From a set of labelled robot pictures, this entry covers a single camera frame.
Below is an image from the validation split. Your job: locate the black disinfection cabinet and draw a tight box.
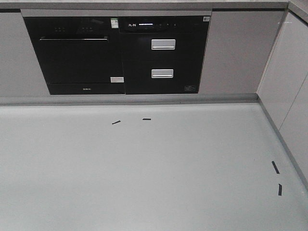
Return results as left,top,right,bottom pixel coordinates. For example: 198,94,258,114
119,15,210,94

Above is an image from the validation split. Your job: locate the grey stone countertop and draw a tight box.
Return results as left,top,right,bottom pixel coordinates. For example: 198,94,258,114
0,0,308,22

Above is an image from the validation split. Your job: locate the silver drawer handle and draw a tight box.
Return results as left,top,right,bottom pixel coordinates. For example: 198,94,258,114
151,39,176,50
151,69,174,78

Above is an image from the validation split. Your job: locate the black built-in dishwasher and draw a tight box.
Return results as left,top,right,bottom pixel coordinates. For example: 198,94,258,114
24,16,125,95

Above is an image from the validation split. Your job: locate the lower silver drawer handle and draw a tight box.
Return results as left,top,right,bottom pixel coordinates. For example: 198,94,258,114
151,69,174,78

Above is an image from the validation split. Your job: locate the upper silver drawer handle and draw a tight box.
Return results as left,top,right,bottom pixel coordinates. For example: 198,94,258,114
151,39,176,50

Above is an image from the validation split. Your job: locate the green energy label sticker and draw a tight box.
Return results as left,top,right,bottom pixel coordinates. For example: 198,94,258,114
110,18,119,29

